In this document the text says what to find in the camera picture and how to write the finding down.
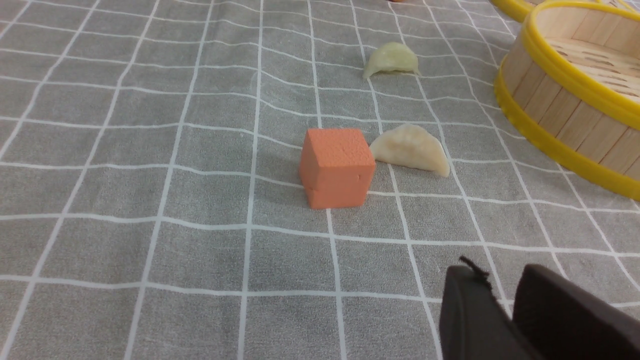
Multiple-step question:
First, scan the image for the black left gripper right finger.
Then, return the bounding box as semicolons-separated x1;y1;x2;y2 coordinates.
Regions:
512;264;640;360

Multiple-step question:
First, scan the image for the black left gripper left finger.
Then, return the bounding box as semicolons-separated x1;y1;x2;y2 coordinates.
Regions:
439;256;543;360

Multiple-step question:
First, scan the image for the cream white dumpling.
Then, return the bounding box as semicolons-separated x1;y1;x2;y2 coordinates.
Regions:
369;123;451;178

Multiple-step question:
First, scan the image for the pale green dumpling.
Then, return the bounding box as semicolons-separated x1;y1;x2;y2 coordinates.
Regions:
362;42;422;80

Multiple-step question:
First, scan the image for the bamboo steamer tray yellow rim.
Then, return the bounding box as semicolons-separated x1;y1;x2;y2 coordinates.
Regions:
494;0;639;201

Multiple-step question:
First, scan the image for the bamboo steamer lid yellow rim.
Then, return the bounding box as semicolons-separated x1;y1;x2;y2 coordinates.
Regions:
490;0;638;23

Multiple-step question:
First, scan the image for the orange foam cube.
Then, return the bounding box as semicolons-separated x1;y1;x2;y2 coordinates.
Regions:
298;128;377;210

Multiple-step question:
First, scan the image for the grey checked tablecloth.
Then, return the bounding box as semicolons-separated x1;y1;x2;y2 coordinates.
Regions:
0;0;639;360

